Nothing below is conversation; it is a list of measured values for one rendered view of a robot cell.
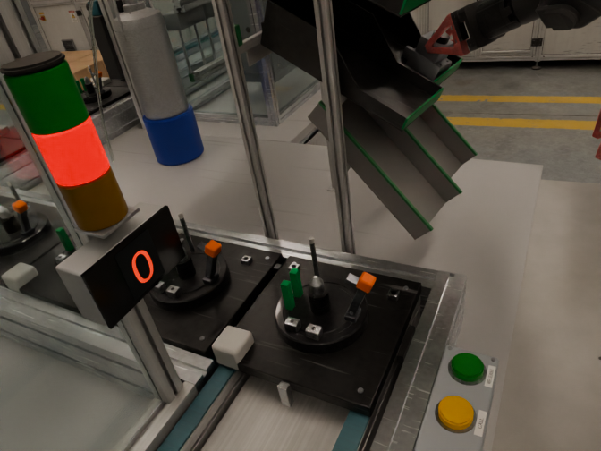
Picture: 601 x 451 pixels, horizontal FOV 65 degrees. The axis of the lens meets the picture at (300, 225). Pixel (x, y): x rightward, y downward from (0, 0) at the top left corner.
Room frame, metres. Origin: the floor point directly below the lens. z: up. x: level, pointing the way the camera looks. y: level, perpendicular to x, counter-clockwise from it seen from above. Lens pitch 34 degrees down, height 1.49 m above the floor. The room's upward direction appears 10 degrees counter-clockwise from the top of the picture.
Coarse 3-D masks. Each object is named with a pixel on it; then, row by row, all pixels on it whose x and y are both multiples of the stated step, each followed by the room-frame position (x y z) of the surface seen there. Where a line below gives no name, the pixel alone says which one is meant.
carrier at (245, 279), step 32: (192, 256) 0.69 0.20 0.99; (224, 256) 0.70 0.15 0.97; (256, 256) 0.69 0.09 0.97; (160, 288) 0.60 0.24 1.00; (192, 288) 0.60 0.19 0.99; (224, 288) 0.61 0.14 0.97; (256, 288) 0.60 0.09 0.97; (160, 320) 0.56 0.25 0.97; (192, 320) 0.55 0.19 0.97; (224, 320) 0.54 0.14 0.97; (192, 352) 0.49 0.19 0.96
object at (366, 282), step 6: (348, 276) 0.48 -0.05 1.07; (354, 276) 0.48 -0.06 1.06; (360, 276) 0.47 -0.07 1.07; (366, 276) 0.47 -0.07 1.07; (372, 276) 0.47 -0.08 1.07; (348, 282) 0.47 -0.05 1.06; (354, 282) 0.47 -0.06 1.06; (360, 282) 0.46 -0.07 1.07; (366, 282) 0.46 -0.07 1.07; (372, 282) 0.46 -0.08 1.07; (360, 288) 0.46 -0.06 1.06; (366, 288) 0.46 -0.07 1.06; (360, 294) 0.47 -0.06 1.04; (354, 300) 0.47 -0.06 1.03; (360, 300) 0.47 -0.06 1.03; (354, 306) 0.47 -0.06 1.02; (348, 312) 0.48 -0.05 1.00; (354, 312) 0.47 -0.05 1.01
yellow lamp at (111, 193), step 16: (112, 176) 0.41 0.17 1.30; (64, 192) 0.39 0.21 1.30; (80, 192) 0.39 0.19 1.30; (96, 192) 0.39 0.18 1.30; (112, 192) 0.40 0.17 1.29; (80, 208) 0.39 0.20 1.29; (96, 208) 0.39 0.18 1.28; (112, 208) 0.39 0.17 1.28; (80, 224) 0.39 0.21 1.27; (96, 224) 0.39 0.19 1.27; (112, 224) 0.39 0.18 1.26
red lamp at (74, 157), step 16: (80, 128) 0.40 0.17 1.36; (48, 144) 0.39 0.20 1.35; (64, 144) 0.39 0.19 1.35; (80, 144) 0.39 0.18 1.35; (96, 144) 0.41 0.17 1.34; (48, 160) 0.39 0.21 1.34; (64, 160) 0.39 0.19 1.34; (80, 160) 0.39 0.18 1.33; (96, 160) 0.40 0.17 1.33; (64, 176) 0.39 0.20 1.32; (80, 176) 0.39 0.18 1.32; (96, 176) 0.39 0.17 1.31
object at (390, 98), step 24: (288, 0) 0.83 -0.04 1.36; (312, 0) 0.89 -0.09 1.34; (336, 0) 0.86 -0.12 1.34; (264, 24) 0.80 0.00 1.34; (288, 24) 0.77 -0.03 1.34; (312, 24) 0.90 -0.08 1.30; (336, 24) 0.86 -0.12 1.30; (360, 24) 0.83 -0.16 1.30; (288, 48) 0.77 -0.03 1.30; (312, 48) 0.74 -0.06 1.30; (336, 48) 0.71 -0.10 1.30; (360, 48) 0.83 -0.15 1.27; (384, 48) 0.80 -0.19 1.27; (312, 72) 0.75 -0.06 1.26; (360, 72) 0.77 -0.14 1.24; (384, 72) 0.79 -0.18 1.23; (408, 72) 0.77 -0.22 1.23; (360, 96) 0.69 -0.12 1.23; (384, 96) 0.72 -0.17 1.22; (408, 96) 0.73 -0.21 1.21; (432, 96) 0.70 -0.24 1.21; (384, 120) 0.66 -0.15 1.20; (408, 120) 0.64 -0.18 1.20
